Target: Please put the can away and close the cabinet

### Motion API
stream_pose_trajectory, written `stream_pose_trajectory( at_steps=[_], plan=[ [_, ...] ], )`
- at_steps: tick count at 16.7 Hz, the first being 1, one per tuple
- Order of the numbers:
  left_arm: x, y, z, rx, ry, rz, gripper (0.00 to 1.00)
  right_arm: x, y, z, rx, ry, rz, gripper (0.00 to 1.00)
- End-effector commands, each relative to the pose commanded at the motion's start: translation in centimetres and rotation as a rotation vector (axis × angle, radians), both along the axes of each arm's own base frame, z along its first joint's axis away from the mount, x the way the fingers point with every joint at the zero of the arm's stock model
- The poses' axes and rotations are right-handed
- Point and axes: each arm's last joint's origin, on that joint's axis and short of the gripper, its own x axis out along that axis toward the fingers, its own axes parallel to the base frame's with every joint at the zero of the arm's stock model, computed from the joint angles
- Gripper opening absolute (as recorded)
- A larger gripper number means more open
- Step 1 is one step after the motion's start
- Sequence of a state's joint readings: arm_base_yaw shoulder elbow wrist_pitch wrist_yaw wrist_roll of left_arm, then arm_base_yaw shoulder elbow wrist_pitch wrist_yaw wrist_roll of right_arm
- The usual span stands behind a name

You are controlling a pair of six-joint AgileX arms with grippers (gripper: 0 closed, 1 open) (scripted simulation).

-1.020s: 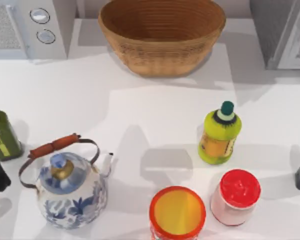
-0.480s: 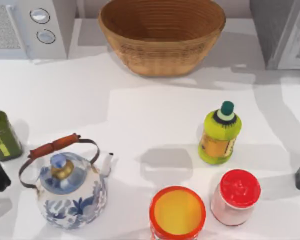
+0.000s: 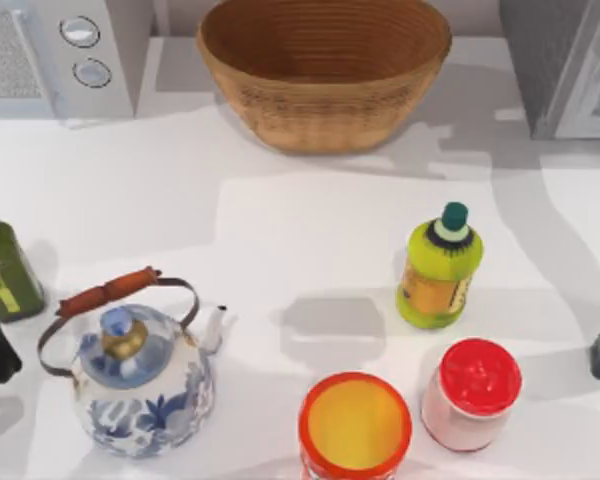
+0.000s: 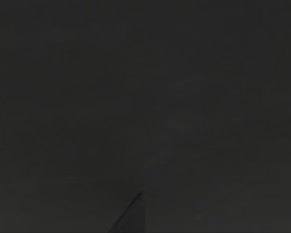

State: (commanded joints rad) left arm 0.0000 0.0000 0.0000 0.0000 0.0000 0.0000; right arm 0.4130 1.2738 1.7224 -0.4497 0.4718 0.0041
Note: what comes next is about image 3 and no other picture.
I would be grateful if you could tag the green bottle with green cap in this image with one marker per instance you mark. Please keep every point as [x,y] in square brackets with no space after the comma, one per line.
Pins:
[437,280]

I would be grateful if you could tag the woven brown basket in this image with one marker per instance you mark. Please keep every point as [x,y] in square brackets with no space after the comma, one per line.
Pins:
[325,75]

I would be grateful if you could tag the orange cup with yellow inside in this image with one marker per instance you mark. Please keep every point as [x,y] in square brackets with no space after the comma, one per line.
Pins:
[355,430]

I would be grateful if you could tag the blue and white teapot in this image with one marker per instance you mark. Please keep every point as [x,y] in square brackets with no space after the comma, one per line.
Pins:
[140,385]

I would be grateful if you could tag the white jar with red lid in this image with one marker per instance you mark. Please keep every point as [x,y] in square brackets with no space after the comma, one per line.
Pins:
[472,395]

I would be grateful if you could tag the round microwave knob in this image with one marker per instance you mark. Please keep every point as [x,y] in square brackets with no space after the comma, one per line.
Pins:
[92,73]
[79,30]

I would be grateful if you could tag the pale microwave oven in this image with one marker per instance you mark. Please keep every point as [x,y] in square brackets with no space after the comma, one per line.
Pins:
[55,55]

